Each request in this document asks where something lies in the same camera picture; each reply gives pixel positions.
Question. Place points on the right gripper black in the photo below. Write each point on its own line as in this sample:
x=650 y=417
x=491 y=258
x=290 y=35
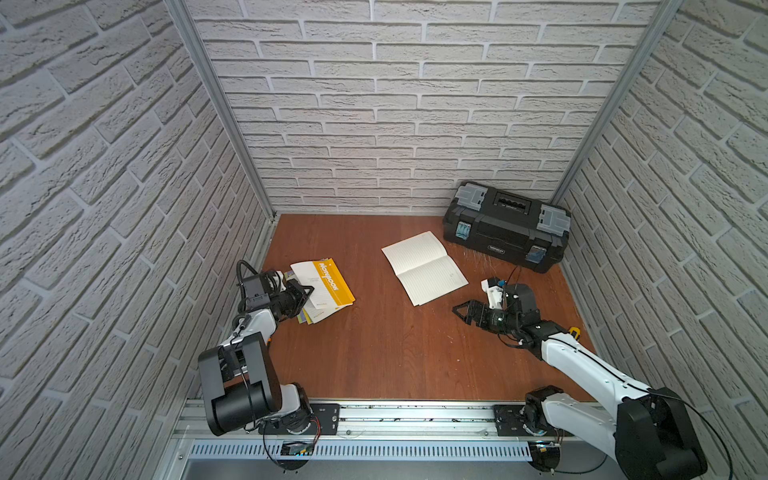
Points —
x=471 y=313

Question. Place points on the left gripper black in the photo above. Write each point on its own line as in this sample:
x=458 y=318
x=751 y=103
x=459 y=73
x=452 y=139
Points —
x=293 y=298

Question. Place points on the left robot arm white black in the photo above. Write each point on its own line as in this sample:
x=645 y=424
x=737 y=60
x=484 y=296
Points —
x=240 y=386

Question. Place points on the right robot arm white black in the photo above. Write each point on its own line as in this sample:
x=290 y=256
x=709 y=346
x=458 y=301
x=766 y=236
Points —
x=647 y=432

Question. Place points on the black grey toolbox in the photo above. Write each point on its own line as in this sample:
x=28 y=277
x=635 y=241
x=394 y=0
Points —
x=519 y=230

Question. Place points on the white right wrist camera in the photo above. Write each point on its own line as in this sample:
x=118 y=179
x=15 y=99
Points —
x=495 y=291

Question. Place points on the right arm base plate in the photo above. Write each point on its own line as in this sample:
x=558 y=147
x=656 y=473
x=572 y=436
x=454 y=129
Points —
x=510 y=421

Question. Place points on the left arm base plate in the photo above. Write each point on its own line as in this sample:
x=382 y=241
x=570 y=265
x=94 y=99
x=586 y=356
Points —
x=320 y=417

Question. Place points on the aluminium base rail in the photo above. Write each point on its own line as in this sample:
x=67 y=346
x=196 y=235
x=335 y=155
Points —
x=371 y=420

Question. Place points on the left aluminium corner post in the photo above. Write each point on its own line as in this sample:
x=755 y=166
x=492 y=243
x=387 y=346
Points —
x=193 y=42

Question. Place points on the aluminium corner post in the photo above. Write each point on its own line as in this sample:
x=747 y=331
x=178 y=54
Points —
x=193 y=42
x=647 y=44

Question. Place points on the right aluminium corner post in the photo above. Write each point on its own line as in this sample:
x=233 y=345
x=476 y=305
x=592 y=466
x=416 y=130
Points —
x=647 y=44

